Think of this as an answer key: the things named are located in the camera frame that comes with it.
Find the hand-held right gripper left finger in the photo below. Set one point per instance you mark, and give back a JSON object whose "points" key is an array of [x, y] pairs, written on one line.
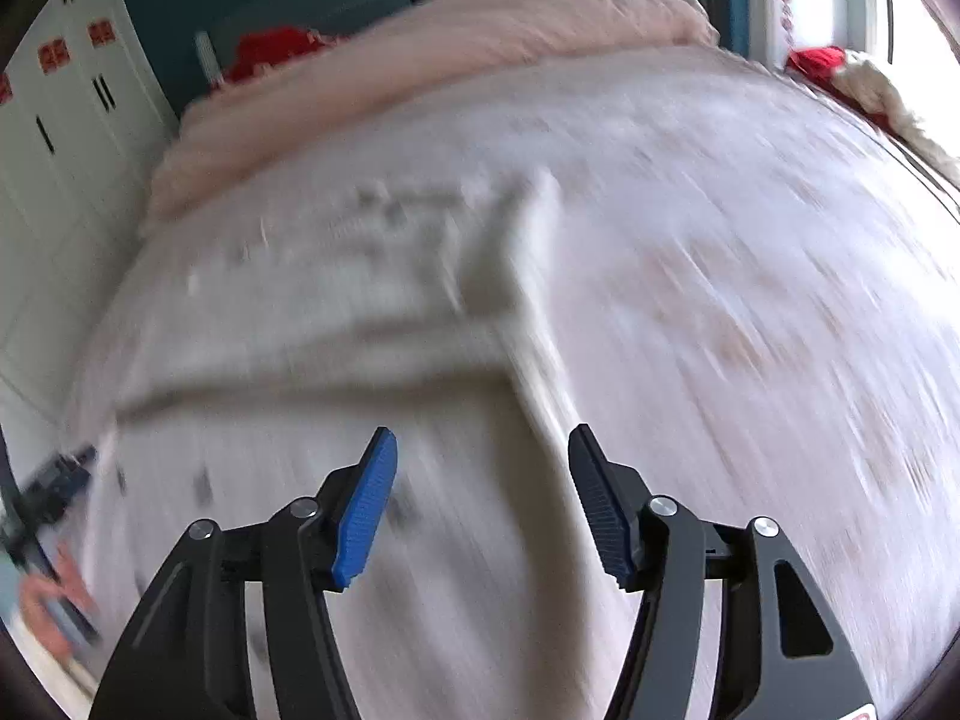
{"points": [[366, 514]]}

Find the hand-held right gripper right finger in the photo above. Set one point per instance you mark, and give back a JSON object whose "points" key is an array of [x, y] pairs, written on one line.
{"points": [[600, 514]]}

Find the cream small garment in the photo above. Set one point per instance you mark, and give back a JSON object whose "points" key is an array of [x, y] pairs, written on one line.
{"points": [[375, 292]]}

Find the person's left hand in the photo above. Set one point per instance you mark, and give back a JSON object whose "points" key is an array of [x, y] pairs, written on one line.
{"points": [[45, 611]]}

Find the white wardrobe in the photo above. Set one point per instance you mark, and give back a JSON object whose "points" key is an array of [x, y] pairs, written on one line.
{"points": [[67, 157]]}

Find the red square sticker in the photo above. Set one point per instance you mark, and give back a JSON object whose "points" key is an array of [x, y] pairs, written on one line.
{"points": [[52, 58], [4, 88], [102, 32]]}

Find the pink fluffy blanket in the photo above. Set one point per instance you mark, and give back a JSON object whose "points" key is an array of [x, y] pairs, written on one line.
{"points": [[420, 60]]}

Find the red cloth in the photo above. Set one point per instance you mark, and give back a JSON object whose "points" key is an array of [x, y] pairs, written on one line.
{"points": [[274, 52]]}

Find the red cushion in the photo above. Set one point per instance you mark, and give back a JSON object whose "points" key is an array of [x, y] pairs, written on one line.
{"points": [[816, 62]]}

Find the white fluffy plush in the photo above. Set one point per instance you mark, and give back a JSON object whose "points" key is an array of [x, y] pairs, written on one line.
{"points": [[877, 94]]}

